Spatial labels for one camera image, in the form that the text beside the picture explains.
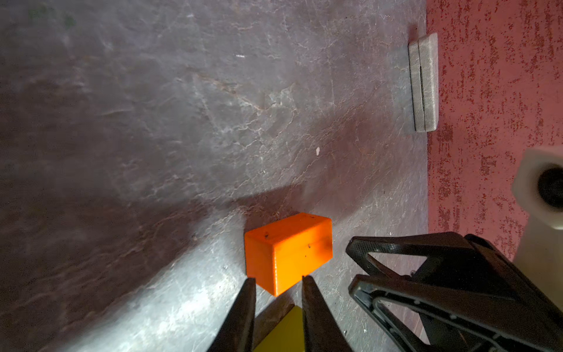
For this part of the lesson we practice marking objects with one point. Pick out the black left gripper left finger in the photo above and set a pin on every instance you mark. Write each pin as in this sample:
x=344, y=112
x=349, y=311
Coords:
x=236, y=332

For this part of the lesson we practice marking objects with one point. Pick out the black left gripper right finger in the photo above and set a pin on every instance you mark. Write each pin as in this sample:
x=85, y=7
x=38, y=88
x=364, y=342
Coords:
x=321, y=332

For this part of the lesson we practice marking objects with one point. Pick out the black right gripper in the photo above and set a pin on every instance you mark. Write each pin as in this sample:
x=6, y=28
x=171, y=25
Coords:
x=468, y=295

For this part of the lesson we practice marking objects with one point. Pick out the green rectangular block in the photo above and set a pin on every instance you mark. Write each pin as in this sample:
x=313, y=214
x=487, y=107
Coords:
x=287, y=336

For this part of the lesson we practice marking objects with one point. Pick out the orange rectangular block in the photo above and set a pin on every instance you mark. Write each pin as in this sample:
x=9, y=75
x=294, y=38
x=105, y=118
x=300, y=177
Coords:
x=279, y=254

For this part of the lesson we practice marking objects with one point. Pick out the grey marbled pencil case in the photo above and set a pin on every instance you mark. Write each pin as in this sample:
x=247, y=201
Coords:
x=423, y=66

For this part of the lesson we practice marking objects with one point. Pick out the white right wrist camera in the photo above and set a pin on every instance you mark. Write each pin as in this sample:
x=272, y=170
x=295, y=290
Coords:
x=537, y=188

